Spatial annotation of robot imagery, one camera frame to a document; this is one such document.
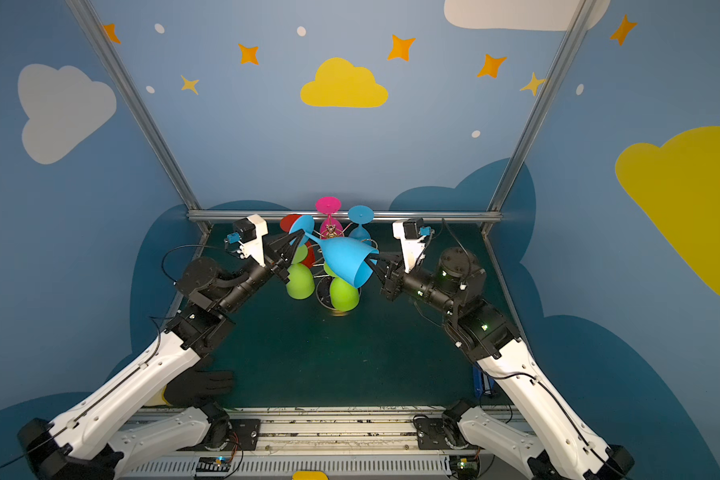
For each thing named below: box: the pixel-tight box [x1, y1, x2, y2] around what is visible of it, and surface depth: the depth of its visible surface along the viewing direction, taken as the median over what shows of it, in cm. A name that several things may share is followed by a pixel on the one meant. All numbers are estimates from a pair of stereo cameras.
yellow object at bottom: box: [292, 471, 329, 480], surface depth 70 cm
